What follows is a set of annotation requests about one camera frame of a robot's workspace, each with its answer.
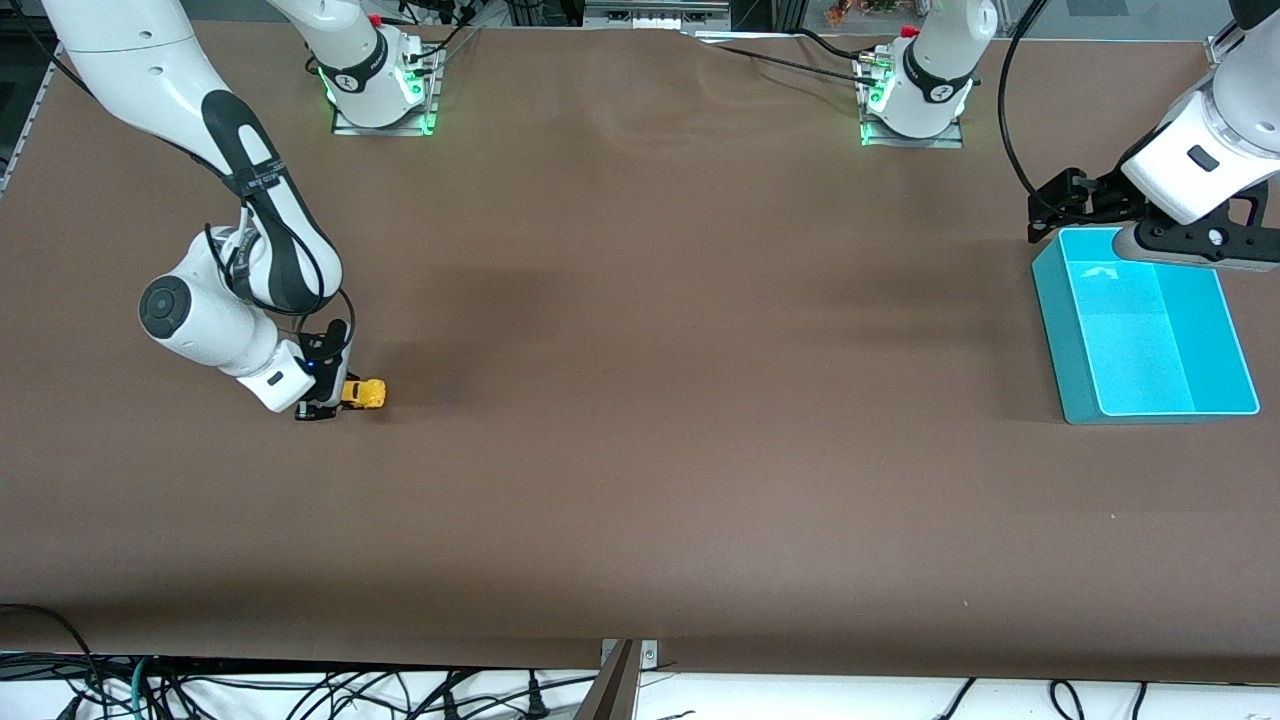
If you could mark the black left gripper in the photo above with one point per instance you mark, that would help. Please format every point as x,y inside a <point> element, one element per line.
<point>1097,196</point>

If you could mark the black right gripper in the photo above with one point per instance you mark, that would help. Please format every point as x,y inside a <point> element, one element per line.
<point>327,368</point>

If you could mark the yellow beetle toy car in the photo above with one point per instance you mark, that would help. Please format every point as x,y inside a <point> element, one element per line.
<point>366,394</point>

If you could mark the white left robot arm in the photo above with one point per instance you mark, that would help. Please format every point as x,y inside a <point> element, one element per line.
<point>930,80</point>

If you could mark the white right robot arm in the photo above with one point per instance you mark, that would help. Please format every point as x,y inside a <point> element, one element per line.
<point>130,70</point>

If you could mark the teal plastic bin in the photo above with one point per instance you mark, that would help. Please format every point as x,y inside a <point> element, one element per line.
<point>1150,350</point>

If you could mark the orange background clutter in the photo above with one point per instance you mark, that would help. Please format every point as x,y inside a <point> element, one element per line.
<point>860,8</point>

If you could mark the grey metal strut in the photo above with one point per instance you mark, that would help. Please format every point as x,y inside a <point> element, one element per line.
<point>610,695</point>

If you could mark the silver equipment box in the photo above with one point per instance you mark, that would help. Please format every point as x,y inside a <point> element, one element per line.
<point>655,14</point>

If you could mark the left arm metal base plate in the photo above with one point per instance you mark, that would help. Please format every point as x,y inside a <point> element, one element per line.
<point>915,142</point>

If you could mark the aluminium corner post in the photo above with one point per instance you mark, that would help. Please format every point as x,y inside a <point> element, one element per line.
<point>1222,52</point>

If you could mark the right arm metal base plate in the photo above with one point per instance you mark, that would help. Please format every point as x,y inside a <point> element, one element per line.
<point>385,128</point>

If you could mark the small metal table bracket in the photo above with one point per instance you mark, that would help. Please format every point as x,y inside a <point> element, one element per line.
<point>648,653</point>

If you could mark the aluminium table edge rail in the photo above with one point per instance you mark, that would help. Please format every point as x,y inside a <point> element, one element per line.
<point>30,115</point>

